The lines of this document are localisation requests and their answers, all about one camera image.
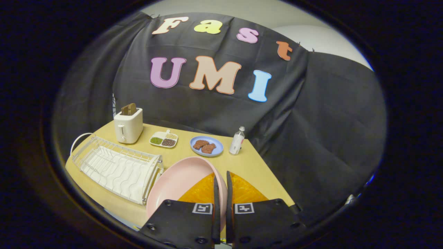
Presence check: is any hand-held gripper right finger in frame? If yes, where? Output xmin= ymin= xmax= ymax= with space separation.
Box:
xmin=226 ymin=170 xmax=307 ymax=249

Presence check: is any pink plate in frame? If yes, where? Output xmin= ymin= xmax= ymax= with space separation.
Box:
xmin=146 ymin=156 xmax=229 ymax=232

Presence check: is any white wire dish rack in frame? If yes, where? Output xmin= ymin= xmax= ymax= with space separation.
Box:
xmin=70 ymin=133 xmax=164 ymax=206

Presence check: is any white divided dish of beans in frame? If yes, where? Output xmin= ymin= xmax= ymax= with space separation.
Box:
xmin=149 ymin=129 xmax=179 ymax=148

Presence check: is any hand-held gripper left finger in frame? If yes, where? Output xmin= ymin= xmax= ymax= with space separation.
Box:
xmin=139 ymin=173 xmax=222 ymax=249

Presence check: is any clear plastic bottle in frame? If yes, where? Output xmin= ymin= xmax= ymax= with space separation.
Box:
xmin=229 ymin=126 xmax=246 ymax=155

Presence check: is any black backdrop cloth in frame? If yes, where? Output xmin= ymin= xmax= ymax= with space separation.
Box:
xmin=53 ymin=10 xmax=387 ymax=225

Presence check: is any white toaster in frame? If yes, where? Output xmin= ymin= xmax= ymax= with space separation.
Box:
xmin=114 ymin=108 xmax=144 ymax=144

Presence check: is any blue plate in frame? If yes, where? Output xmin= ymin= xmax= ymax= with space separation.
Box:
xmin=190 ymin=136 xmax=224 ymax=157

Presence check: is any brown toast slice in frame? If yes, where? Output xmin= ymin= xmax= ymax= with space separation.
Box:
xmin=120 ymin=103 xmax=137 ymax=116

